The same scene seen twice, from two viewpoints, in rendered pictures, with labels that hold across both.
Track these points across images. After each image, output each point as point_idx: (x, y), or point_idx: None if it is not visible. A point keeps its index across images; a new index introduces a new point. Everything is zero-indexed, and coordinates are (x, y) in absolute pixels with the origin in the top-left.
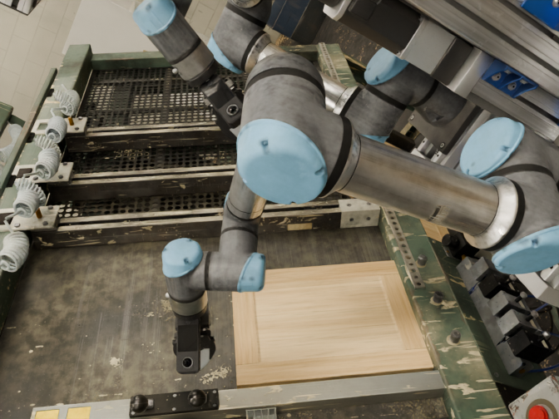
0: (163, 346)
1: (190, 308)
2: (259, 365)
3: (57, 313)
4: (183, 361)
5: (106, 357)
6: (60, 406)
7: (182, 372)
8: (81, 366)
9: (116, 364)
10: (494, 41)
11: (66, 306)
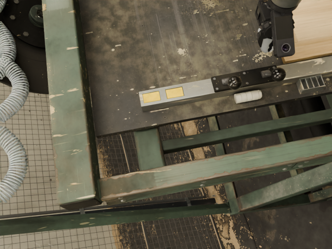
0: (215, 36)
1: (296, 0)
2: (298, 44)
3: (120, 17)
4: (282, 47)
5: (174, 49)
6: (158, 89)
7: (282, 56)
8: (156, 57)
9: (184, 53)
10: None
11: (126, 11)
